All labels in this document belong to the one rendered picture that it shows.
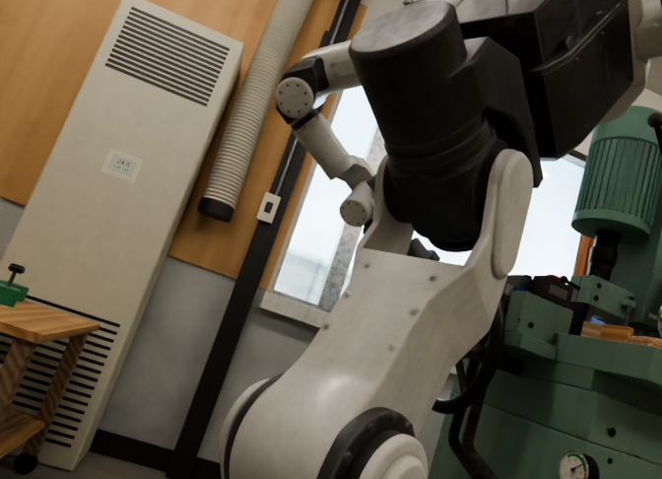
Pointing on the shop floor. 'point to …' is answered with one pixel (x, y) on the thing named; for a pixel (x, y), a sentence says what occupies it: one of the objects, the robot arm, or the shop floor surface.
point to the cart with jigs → (33, 326)
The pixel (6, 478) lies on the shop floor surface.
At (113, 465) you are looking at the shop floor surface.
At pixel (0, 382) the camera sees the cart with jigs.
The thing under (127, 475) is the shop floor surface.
